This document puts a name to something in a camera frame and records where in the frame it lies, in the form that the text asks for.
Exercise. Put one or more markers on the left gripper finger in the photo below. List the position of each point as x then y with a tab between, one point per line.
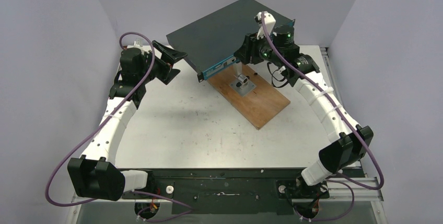
170	76
169	55

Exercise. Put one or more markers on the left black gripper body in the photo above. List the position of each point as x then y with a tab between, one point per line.
160	69

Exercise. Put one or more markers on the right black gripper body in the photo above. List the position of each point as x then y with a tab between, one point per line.
260	49

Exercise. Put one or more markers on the teal grey network switch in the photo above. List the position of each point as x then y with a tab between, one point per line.
210	42

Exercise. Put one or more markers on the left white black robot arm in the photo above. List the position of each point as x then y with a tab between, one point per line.
94	174

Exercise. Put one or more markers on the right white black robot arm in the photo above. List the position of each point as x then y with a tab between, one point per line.
348	139

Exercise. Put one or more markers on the wooden base board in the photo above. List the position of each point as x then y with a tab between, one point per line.
260	105

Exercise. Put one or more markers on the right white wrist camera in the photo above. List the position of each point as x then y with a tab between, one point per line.
266	21

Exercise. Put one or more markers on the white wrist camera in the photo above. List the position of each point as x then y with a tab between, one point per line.
266	21
138	43

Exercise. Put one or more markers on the metal switch mounting stand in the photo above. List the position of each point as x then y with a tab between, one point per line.
242	84

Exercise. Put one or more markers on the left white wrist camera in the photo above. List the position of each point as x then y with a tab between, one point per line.
138	43

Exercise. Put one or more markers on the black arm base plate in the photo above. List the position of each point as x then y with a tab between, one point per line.
231	191

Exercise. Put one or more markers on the aluminium frame rail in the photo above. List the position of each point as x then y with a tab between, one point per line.
334	189

